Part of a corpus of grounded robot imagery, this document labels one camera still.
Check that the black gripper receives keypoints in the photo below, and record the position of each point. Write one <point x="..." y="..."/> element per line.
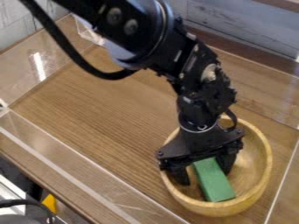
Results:
<point x="209" y="135"/>

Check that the green rectangular block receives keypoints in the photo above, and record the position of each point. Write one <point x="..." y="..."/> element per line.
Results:
<point x="213" y="180"/>

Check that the brown wooden bowl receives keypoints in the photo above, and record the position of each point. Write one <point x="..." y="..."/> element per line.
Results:
<point x="249" y="179"/>

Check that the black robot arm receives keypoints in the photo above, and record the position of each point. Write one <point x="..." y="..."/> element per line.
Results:
<point x="147" y="38"/>

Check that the yellow label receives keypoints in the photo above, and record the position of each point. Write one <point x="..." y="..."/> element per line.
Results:
<point x="50" y="202"/>

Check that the clear acrylic wall panel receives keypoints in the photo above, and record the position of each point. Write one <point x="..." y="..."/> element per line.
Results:
<point x="95" y="193"/>

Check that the clear acrylic corner bracket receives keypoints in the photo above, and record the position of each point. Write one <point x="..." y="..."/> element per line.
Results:
<point x="87" y="33"/>

